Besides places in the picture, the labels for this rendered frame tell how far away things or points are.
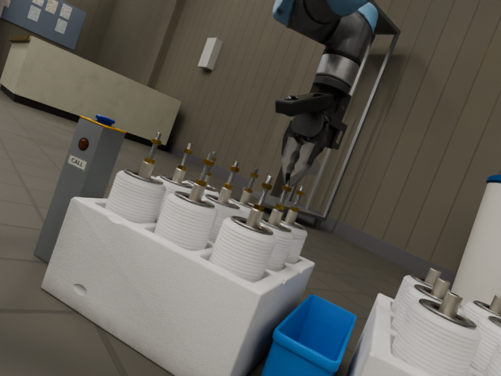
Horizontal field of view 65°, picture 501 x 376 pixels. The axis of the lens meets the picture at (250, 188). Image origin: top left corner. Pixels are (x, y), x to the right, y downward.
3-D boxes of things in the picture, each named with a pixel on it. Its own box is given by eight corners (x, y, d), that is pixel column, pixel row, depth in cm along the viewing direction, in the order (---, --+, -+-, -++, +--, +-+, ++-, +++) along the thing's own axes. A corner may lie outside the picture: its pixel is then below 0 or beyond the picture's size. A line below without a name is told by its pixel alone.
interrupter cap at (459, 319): (480, 337, 50) (482, 332, 49) (420, 309, 52) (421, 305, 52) (469, 321, 57) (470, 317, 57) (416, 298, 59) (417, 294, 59)
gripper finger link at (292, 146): (300, 189, 80) (317, 147, 79) (282, 183, 75) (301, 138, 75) (288, 183, 82) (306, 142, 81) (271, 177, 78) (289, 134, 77)
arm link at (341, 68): (347, 55, 70) (312, 52, 75) (338, 79, 70) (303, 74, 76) (366, 72, 75) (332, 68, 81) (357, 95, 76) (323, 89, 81)
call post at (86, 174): (54, 268, 81) (103, 126, 79) (31, 254, 84) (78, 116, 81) (80, 264, 88) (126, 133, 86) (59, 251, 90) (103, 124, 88)
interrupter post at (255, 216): (241, 224, 65) (248, 206, 65) (249, 225, 67) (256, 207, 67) (252, 230, 64) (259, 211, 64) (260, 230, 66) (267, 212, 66)
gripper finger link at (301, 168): (315, 195, 77) (331, 150, 77) (298, 189, 73) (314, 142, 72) (303, 190, 79) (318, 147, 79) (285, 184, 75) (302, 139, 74)
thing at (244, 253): (176, 313, 66) (213, 212, 64) (212, 306, 74) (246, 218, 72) (216, 345, 60) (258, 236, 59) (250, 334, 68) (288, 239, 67)
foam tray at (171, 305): (218, 406, 57) (262, 294, 56) (39, 288, 71) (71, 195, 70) (288, 332, 94) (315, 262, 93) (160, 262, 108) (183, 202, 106)
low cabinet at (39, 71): (164, 151, 581) (182, 101, 575) (7, 99, 448) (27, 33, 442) (124, 131, 713) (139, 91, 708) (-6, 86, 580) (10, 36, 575)
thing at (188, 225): (150, 277, 77) (182, 191, 76) (193, 298, 75) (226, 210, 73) (123, 288, 68) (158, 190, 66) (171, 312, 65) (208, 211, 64)
